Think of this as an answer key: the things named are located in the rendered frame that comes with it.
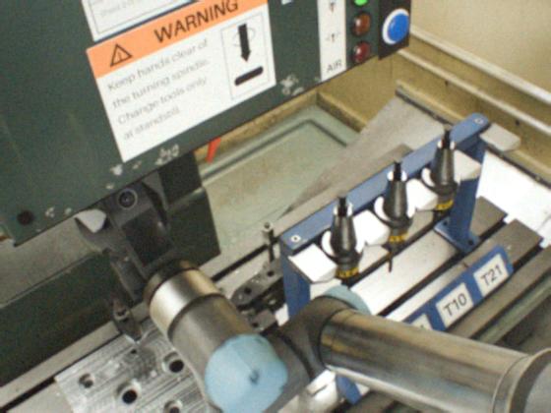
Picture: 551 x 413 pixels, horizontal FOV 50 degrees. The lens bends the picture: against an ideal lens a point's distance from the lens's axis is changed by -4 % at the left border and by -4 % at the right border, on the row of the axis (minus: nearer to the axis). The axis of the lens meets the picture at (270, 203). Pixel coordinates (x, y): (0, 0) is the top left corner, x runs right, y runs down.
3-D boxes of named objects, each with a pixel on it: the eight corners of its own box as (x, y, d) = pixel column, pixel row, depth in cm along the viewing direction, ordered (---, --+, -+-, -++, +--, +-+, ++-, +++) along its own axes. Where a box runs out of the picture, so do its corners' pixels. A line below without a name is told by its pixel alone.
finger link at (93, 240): (68, 232, 72) (113, 267, 67) (64, 223, 70) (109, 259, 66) (97, 208, 74) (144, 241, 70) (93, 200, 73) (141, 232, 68)
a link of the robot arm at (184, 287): (159, 320, 59) (228, 276, 62) (138, 290, 61) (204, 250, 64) (175, 357, 64) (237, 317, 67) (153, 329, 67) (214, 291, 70)
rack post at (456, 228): (482, 243, 131) (507, 138, 110) (466, 255, 129) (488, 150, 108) (448, 217, 137) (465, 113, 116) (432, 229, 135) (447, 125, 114)
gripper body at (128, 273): (110, 271, 75) (157, 336, 68) (91, 225, 69) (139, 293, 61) (162, 241, 78) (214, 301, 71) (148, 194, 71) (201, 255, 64)
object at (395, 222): (399, 199, 101) (400, 188, 99) (420, 222, 97) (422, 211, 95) (367, 212, 99) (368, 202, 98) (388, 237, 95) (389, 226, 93)
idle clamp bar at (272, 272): (335, 256, 132) (334, 237, 127) (244, 328, 121) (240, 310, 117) (319, 244, 135) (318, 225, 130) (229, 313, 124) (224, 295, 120)
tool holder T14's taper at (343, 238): (347, 226, 94) (346, 196, 89) (363, 244, 91) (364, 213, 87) (323, 238, 93) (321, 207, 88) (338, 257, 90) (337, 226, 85)
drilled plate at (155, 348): (259, 390, 107) (256, 377, 103) (118, 489, 96) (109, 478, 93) (191, 309, 121) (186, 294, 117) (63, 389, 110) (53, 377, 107)
